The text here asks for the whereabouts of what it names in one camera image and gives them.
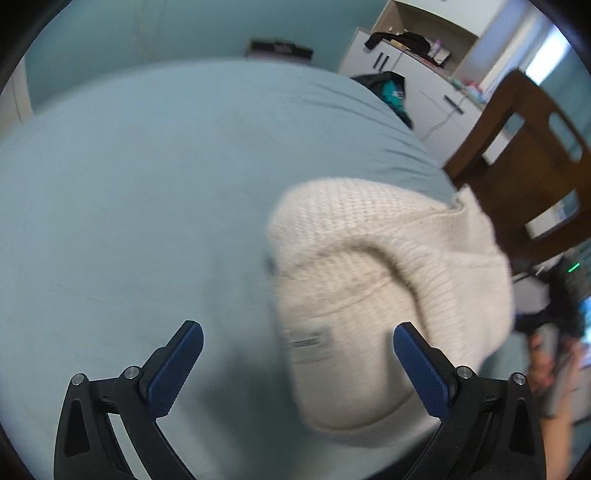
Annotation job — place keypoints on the bed with blue sheet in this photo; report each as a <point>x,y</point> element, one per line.
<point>138,184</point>

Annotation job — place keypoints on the black and white box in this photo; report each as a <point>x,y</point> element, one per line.
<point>281,48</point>

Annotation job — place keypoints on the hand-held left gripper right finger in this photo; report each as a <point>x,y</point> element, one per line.
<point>422,369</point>

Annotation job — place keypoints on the cream and blue knit sweater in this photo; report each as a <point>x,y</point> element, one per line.
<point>378,240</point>

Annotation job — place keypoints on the person's right forearm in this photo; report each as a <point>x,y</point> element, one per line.
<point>565,438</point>

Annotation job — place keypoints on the white cabinet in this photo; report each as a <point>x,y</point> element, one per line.
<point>434,97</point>

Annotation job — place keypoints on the dark bag with teal cloth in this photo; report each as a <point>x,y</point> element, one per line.
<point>392,94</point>

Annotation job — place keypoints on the black clothes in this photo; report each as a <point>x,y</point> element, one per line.
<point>406,40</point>

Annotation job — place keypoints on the brown wooden chair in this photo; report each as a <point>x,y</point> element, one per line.
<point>521,152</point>

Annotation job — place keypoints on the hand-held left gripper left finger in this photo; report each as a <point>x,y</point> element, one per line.
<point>178,369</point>

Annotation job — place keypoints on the person's right hand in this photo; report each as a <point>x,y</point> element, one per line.
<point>545,364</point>

